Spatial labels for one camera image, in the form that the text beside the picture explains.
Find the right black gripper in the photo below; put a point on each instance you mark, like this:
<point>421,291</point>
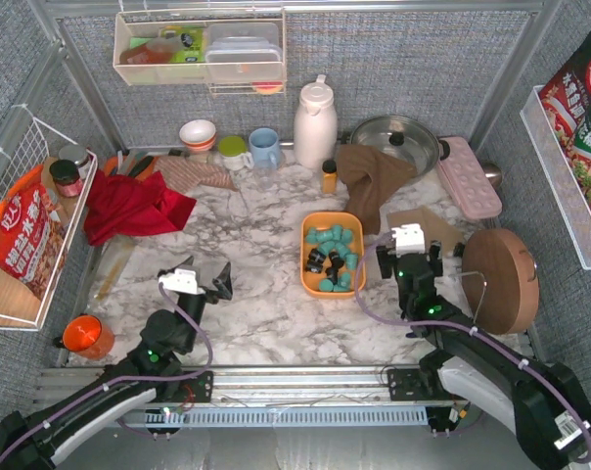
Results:
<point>435,253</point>

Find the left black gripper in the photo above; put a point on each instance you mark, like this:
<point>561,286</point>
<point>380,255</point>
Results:
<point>209,292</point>

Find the brown cork mat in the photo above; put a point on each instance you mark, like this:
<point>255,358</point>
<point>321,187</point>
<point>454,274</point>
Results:
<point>435,228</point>

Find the dark teal capsule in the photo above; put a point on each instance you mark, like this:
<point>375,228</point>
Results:
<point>343,285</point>

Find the black coffee capsule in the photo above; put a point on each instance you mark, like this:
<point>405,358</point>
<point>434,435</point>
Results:
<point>336,261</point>
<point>313,267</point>
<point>316,256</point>

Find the orange plastic storage basket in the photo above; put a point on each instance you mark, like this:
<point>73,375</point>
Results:
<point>332,245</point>

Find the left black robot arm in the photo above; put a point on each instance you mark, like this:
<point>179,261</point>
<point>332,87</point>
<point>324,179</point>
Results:
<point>151,371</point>

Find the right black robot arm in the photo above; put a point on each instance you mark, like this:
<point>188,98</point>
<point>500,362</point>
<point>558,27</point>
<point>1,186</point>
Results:
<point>543,405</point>

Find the round wooden board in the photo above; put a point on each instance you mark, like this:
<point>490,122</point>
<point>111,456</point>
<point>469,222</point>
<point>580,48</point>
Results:
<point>500,281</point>

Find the pink egg tray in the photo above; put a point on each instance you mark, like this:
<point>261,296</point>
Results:
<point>463,178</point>

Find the brown towel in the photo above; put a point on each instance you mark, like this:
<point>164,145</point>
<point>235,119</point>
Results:
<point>371,178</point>

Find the orange cup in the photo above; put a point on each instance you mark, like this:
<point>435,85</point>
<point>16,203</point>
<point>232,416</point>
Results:
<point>88,337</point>

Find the red cloth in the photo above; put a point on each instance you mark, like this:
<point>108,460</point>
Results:
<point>121,205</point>

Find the steel pot with lid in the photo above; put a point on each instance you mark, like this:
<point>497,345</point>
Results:
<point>403,138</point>

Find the striped beige cloth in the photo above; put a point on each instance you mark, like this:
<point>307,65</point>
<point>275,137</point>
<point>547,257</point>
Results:
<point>182,174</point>

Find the orange spice bottle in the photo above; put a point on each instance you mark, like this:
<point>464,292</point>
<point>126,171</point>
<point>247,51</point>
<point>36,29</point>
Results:
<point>329,176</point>

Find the green lidded white cup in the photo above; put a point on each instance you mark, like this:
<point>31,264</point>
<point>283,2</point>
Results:
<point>234,153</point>

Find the white orange striped bowl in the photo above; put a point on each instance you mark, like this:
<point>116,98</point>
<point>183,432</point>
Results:
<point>198,135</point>

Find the blue mug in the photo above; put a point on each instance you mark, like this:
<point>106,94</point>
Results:
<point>265,147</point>

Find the white thermos jug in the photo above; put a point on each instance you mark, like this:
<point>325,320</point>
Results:
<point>315,124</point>

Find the dark lidded jar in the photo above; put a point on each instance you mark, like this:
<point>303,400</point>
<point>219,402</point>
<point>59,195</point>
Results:
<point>66,177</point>

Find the red seasoning bag left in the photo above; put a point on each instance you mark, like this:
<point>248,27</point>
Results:
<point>31,241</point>

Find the silver lidded jar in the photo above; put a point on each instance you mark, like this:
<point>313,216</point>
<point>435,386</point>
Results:
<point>78,155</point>

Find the red seasoning bags right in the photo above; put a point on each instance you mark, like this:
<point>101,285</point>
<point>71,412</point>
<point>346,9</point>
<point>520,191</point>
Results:
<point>566,101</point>

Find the clear plastic food containers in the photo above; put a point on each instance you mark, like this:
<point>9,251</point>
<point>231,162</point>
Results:
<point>243,52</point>

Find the green drink bottle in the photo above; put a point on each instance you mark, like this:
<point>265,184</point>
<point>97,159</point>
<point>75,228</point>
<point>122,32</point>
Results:
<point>192,40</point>

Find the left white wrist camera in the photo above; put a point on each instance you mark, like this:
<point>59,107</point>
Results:
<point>181,280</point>

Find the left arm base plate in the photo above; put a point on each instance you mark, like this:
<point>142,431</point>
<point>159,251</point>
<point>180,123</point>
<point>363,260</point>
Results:
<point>196,390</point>

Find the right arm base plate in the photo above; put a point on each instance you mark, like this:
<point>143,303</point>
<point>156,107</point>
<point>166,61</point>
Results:
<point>406,384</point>

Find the white wire basket right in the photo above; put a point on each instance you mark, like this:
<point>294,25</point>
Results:
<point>572,206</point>

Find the white wire basket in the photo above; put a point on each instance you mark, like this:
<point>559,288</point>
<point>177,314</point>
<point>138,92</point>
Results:
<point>19,309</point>
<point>572,206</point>

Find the white wire basket left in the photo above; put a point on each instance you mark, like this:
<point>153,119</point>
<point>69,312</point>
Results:
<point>19,309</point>

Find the cream wall storage rack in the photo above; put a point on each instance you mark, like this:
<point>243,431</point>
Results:
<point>141,57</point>

